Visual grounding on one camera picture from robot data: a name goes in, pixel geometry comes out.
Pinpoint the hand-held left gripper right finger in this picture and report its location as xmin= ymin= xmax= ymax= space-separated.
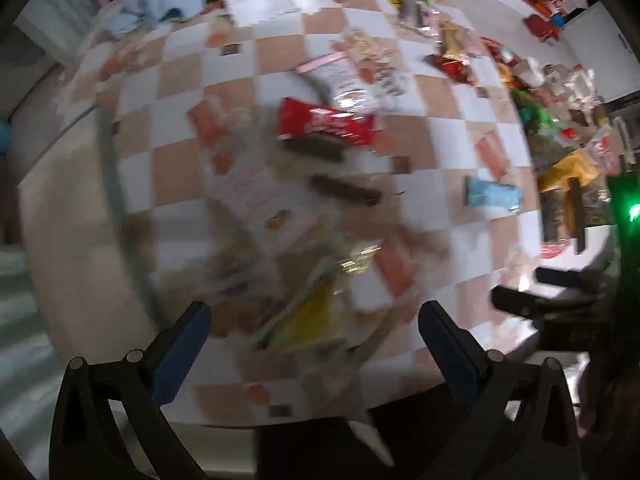
xmin=417 ymin=300 xmax=583 ymax=480

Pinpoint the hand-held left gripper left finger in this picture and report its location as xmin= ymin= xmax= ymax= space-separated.
xmin=48 ymin=301 xmax=213 ymax=480

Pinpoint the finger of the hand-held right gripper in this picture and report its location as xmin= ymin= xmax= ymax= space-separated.
xmin=490 ymin=285 xmax=596 ymax=322
xmin=535 ymin=266 xmax=608 ymax=292

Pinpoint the light blue snack packet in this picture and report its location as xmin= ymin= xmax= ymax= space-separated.
xmin=465 ymin=176 xmax=523 ymax=213

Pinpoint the dark sausage clear packet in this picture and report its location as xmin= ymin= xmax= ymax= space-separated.
xmin=307 ymin=172 xmax=385 ymax=208

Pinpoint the dark bar clear packet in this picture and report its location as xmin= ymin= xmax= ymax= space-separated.
xmin=280 ymin=135 xmax=348 ymax=163

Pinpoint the red snack packet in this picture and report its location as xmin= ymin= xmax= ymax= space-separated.
xmin=276 ymin=97 xmax=378 ymax=147

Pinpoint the pink white snack packet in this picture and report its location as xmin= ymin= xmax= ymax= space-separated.
xmin=295 ymin=52 xmax=396 ymax=116

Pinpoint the yellow green snack packet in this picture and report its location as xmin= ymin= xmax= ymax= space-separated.
xmin=255 ymin=275 xmax=351 ymax=353

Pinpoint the checkered printed tablecloth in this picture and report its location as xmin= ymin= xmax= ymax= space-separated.
xmin=17 ymin=0 xmax=621 ymax=426

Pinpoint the white cabinet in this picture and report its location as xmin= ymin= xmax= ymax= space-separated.
xmin=565 ymin=0 xmax=637 ymax=102

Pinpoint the pile of assorted snack packets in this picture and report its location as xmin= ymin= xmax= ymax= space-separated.
xmin=330 ymin=0 xmax=623 ymax=258

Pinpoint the light blue cloth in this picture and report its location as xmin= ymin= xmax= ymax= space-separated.
xmin=107 ymin=0 xmax=223 ymax=40

